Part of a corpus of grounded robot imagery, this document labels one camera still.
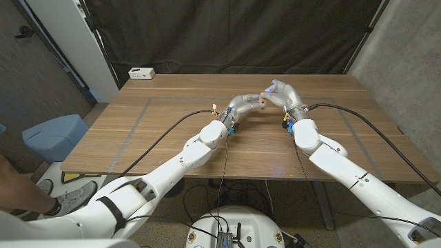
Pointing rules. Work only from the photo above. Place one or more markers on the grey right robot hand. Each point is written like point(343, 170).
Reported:
point(289, 98)

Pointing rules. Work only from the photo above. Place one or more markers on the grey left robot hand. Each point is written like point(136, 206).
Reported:
point(241, 103)

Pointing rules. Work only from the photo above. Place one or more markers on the wooden block with holes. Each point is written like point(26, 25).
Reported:
point(262, 102)

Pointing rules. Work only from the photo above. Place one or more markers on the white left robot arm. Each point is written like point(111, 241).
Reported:
point(172, 168)

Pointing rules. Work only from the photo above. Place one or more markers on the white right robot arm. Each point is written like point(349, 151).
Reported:
point(344, 168)

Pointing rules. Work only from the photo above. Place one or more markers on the large wooden board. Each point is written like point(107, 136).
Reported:
point(172, 98)

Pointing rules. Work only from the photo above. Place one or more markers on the black backdrop curtain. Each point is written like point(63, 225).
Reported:
point(224, 34)

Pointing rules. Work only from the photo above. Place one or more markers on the black backdrop stand pole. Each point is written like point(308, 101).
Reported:
point(100, 44)
point(367, 34)

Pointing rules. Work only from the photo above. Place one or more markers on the white power strip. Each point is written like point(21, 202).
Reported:
point(141, 73)

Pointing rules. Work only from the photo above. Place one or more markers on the round black floor grille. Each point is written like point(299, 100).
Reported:
point(177, 187)

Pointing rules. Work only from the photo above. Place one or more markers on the grey table leg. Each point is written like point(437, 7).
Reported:
point(324, 203)

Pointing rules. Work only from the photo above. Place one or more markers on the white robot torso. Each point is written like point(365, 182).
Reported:
point(248, 224)

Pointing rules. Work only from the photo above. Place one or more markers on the black antenna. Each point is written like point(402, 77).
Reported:
point(238, 231)

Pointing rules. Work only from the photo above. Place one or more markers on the grey electronics module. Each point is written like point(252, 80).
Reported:
point(224, 240)

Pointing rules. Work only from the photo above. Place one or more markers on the black floor device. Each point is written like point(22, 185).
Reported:
point(299, 242)

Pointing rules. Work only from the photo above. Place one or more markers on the white cabinet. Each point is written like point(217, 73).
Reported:
point(76, 44)

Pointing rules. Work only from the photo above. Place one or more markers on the light blue stool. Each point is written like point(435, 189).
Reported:
point(55, 136)

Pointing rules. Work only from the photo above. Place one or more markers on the grey sneaker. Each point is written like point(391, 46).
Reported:
point(44, 186)
point(74, 199)

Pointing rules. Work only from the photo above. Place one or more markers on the white floor platform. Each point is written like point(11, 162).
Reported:
point(51, 169)

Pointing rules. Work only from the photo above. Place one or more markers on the person's bare leg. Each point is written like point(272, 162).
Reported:
point(20, 196)

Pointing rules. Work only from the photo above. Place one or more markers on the dark wall rail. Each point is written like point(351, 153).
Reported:
point(51, 48)

